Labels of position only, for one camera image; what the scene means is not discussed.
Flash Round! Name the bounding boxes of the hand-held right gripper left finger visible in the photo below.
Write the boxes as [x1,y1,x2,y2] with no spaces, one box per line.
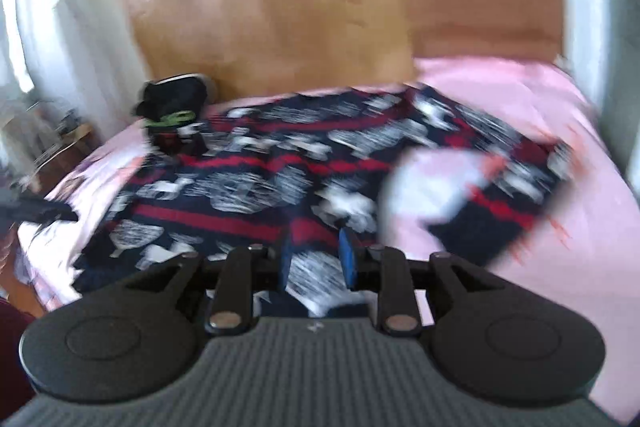
[122,229,301,338]

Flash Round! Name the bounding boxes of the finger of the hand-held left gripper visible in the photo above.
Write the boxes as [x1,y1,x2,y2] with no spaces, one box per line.
[0,199,79,225]

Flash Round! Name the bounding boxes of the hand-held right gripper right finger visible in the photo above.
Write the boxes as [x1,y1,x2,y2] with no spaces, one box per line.
[337,227,496,338]

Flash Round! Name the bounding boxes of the navy red patterned sweater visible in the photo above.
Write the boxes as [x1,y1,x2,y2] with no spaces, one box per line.
[72,84,576,315]

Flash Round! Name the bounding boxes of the folded black green clothes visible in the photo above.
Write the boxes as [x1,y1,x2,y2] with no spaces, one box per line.
[131,74,217,155]

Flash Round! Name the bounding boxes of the wooden side table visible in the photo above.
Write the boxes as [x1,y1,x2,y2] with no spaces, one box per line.
[0,99,108,190]

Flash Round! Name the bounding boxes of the maroon cloth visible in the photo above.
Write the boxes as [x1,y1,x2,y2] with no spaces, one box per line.
[0,299,37,418]

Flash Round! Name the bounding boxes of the pink deer print bed sheet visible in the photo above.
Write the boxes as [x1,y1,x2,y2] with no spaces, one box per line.
[17,57,640,410]

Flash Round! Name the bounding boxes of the brown cushion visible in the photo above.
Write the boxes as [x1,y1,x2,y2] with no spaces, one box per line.
[402,0,566,60]

